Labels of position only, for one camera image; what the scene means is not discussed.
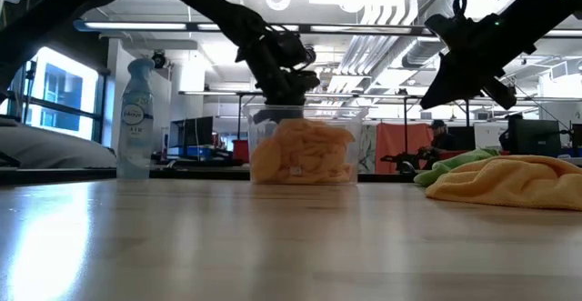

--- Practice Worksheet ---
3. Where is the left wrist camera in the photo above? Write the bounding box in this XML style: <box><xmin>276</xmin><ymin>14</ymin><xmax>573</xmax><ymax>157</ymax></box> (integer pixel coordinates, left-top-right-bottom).
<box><xmin>279</xmin><ymin>31</ymin><xmax>317</xmax><ymax>68</ymax></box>

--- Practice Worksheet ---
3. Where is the white sign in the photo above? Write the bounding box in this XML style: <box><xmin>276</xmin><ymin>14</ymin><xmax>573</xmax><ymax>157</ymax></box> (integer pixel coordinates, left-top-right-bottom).
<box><xmin>474</xmin><ymin>121</ymin><xmax>510</xmax><ymax>150</ymax></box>

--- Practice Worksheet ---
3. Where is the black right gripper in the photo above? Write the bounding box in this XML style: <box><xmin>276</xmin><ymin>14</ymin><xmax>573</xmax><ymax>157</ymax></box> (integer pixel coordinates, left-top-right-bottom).
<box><xmin>420</xmin><ymin>18</ymin><xmax>537</xmax><ymax>110</ymax></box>

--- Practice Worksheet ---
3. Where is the black aluminium table frame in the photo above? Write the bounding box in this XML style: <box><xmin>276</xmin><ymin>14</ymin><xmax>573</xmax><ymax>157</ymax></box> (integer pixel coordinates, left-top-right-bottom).
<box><xmin>0</xmin><ymin>166</ymin><xmax>415</xmax><ymax>185</ymax></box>

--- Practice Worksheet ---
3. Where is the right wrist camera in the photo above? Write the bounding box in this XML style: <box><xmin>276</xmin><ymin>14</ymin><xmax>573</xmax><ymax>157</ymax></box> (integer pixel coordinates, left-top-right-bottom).
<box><xmin>425</xmin><ymin>13</ymin><xmax>463</xmax><ymax>43</ymax></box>

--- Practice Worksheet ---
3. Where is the green microfiber towel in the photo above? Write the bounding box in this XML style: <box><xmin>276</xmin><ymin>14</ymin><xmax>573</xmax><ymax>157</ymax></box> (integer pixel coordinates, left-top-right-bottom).
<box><xmin>413</xmin><ymin>148</ymin><xmax>501</xmax><ymax>187</ymax></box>

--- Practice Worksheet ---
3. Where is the clear plastic bin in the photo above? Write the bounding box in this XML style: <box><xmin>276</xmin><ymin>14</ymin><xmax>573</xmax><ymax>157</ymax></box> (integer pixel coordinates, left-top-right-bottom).
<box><xmin>243</xmin><ymin>104</ymin><xmax>368</xmax><ymax>186</ymax></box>

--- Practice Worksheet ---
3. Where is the long LED light bar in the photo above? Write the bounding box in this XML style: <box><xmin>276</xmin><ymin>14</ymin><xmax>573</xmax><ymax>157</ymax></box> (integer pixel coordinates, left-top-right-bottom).
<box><xmin>72</xmin><ymin>18</ymin><xmax>582</xmax><ymax>38</ymax></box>

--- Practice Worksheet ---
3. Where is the black monitor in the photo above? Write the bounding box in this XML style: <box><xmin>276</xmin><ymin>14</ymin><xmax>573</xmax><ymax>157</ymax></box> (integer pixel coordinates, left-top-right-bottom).
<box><xmin>507</xmin><ymin>117</ymin><xmax>562</xmax><ymax>158</ymax></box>
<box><xmin>168</xmin><ymin>115</ymin><xmax>215</xmax><ymax>150</ymax></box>

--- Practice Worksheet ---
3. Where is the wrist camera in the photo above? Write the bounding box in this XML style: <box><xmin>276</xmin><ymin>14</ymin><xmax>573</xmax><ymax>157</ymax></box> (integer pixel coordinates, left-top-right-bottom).
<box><xmin>425</xmin><ymin>13</ymin><xmax>463</xmax><ymax>43</ymax></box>
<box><xmin>279</xmin><ymin>31</ymin><xmax>317</xmax><ymax>68</ymax></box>

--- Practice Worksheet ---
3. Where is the person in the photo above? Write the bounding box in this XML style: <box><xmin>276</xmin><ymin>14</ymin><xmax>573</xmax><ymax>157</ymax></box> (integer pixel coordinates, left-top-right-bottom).
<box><xmin>417</xmin><ymin>118</ymin><xmax>456</xmax><ymax>156</ymax></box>

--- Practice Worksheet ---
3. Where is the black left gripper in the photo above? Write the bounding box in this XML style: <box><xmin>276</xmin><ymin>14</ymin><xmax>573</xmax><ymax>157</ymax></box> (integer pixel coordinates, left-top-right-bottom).
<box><xmin>247</xmin><ymin>41</ymin><xmax>322</xmax><ymax>125</ymax></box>

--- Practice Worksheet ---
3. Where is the pale blue spray bottle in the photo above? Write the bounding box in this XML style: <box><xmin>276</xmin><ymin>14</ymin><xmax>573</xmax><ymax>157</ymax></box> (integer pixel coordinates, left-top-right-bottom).
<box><xmin>116</xmin><ymin>57</ymin><xmax>156</xmax><ymax>179</ymax></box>

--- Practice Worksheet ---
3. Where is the orange-red partition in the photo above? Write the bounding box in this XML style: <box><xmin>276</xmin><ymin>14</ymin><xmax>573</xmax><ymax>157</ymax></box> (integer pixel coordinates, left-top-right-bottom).
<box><xmin>375</xmin><ymin>122</ymin><xmax>433</xmax><ymax>175</ymax></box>

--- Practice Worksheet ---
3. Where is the black background rig frame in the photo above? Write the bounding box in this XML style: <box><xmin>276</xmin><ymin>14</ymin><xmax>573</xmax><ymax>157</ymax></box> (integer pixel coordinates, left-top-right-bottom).
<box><xmin>178</xmin><ymin>90</ymin><xmax>582</xmax><ymax>125</ymax></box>

